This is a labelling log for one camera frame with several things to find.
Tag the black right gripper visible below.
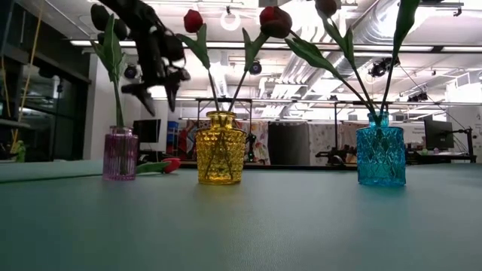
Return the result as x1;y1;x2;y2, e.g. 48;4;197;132
120;22;191;117

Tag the pink ribbed glass vase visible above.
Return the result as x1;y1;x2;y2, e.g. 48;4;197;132
102;126;139;181

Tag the yellow textured glass vase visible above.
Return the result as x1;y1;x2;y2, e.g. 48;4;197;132
194;110;248;186

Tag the blue textured glass vase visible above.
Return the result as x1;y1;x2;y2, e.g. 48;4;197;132
355;111;407;187

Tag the black computer monitor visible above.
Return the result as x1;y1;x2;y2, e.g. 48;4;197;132
423;119;455;151
132;119;162;144

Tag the blue storage bin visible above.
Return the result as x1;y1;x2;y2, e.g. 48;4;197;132
166;120;180;151

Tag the long LED light bar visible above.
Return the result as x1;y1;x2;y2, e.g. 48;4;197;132
147;96;482;107
69;38;482;53

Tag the floral patterned curtain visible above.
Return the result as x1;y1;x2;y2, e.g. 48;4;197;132
249;120;270;166
309;123;358;166

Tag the yellow pole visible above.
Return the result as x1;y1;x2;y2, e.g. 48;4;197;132
10;7;43;150

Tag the black partition panel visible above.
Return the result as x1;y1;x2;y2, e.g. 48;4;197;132
267;120;310;166

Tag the small green object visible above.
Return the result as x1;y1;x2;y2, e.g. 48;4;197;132
13;139;26;163

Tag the green table mat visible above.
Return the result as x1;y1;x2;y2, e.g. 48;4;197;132
0;160;482;271

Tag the black desk clamp stand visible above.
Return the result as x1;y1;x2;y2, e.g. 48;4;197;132
447;126;477;164

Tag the white ceiling ring fixture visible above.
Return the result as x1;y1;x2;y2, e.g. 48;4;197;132
219;10;242;32

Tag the silver ceiling air duct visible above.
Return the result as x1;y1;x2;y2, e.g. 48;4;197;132
334;0;401;78

